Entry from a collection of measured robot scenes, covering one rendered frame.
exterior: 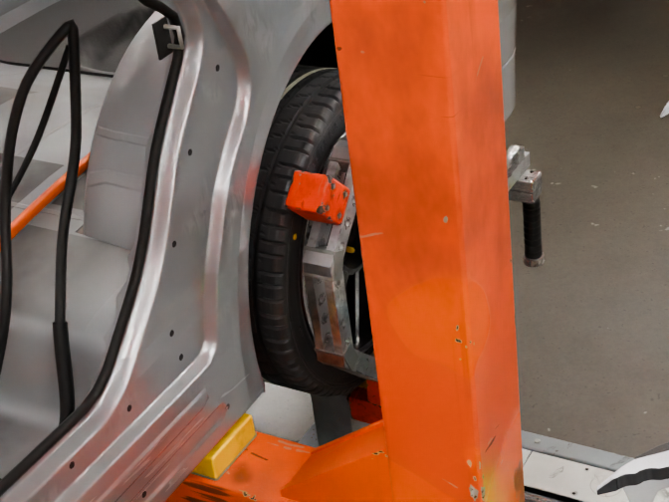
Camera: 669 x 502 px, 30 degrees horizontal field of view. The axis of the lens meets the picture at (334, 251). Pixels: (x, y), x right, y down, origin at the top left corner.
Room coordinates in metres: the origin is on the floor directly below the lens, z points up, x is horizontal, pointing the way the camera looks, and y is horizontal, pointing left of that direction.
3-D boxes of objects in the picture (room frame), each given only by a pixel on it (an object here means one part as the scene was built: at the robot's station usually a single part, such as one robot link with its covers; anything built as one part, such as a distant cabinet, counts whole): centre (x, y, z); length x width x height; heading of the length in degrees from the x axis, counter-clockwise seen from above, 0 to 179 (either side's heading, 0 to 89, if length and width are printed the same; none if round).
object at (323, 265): (2.14, -0.11, 0.85); 0.54 x 0.07 x 0.54; 147
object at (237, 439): (1.79, 0.28, 0.71); 0.14 x 0.14 x 0.05; 57
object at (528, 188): (2.17, -0.38, 0.93); 0.09 x 0.05 x 0.05; 57
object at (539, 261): (2.15, -0.40, 0.83); 0.04 x 0.04 x 0.16
